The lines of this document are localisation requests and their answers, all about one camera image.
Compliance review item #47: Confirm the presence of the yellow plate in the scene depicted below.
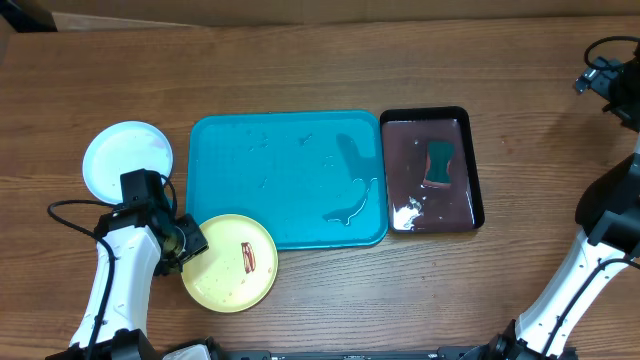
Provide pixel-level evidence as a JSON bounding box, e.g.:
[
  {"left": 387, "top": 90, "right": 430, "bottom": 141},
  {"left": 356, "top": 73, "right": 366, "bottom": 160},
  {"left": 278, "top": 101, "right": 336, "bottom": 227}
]
[{"left": 182, "top": 214, "right": 278, "bottom": 313}]

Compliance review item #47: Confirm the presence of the green scrub sponge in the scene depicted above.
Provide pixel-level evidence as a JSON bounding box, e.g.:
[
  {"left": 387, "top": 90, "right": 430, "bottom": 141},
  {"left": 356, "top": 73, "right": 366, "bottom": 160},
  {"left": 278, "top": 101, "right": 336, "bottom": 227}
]
[{"left": 424, "top": 141, "right": 455, "bottom": 187}]

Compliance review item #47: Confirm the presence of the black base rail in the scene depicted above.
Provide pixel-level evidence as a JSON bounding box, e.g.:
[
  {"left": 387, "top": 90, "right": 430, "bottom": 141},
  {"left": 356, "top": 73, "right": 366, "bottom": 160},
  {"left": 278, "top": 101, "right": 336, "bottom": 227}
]
[{"left": 149, "top": 339, "right": 581, "bottom": 360}]

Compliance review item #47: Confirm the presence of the light blue plate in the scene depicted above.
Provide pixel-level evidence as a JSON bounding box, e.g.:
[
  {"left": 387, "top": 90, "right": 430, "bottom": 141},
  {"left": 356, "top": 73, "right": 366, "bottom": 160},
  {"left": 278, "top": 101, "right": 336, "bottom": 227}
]
[{"left": 82, "top": 121, "right": 173, "bottom": 204}]

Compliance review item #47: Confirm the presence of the teal plastic tray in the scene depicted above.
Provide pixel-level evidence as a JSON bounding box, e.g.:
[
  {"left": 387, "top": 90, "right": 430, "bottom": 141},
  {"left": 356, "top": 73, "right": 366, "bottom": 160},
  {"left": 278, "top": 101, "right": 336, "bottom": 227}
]
[{"left": 186, "top": 110, "right": 389, "bottom": 250}]

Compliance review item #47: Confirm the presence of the cardboard backboard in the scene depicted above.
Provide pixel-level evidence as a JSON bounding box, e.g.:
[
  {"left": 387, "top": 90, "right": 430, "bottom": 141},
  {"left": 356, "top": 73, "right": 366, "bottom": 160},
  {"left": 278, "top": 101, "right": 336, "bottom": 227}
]
[{"left": 10, "top": 0, "right": 639, "bottom": 26}]

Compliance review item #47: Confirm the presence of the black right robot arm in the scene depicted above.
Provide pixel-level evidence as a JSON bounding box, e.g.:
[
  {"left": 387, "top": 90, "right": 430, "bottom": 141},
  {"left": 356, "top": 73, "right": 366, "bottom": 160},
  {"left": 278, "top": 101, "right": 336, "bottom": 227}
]
[{"left": 457, "top": 35, "right": 639, "bottom": 360}]

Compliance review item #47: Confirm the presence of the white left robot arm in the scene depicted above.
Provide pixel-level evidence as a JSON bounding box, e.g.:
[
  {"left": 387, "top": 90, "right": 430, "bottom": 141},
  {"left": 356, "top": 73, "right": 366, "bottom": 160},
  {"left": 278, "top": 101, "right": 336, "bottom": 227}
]
[{"left": 47, "top": 169, "right": 208, "bottom": 359}]

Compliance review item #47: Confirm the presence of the black water tray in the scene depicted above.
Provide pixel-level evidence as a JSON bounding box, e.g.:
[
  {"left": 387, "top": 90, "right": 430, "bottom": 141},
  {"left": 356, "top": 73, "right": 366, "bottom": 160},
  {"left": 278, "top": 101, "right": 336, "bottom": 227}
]
[{"left": 380, "top": 106, "right": 485, "bottom": 233}]

